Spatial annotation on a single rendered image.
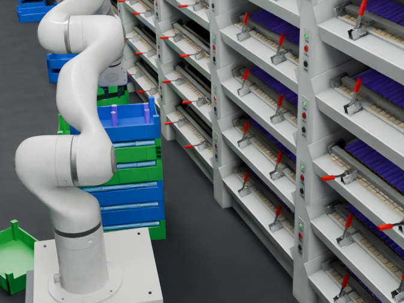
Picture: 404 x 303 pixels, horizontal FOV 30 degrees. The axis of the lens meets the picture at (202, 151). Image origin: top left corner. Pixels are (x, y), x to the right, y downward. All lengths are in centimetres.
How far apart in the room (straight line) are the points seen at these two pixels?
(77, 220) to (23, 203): 130
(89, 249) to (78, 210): 11
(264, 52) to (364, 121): 60
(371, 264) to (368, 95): 44
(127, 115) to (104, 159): 102
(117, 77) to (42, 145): 84
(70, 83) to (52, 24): 20
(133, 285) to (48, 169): 41
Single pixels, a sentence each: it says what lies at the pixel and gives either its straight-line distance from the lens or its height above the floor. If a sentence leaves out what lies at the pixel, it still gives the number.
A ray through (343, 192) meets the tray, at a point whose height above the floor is 50.
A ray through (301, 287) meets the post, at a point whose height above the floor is 7.
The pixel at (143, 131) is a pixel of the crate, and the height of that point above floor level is 43.
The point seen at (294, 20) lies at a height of 88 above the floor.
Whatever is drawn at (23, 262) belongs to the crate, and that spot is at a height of 0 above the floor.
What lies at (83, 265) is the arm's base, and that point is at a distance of 188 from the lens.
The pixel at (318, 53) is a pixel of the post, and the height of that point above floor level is 83.
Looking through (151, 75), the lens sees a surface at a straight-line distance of 387.
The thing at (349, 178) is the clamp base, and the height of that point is 54.
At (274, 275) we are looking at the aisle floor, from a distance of 255.
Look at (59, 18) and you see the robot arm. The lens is 200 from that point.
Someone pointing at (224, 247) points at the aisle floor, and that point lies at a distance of 269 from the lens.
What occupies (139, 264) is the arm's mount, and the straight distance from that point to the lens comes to 203.
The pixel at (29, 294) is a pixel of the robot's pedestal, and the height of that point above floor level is 28.
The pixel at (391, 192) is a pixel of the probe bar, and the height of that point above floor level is 56.
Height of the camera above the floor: 144
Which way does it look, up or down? 25 degrees down
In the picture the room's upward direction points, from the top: 2 degrees counter-clockwise
